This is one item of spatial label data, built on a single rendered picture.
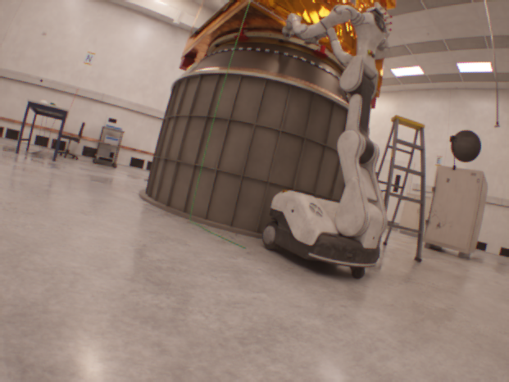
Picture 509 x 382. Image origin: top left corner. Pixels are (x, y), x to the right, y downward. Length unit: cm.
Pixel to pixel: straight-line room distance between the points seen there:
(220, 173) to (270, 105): 62
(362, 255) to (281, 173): 91
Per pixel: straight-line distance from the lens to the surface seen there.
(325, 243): 128
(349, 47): 306
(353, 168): 142
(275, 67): 222
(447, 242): 508
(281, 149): 197
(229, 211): 195
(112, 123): 668
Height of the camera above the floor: 34
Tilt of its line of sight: 1 degrees down
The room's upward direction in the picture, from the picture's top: 14 degrees clockwise
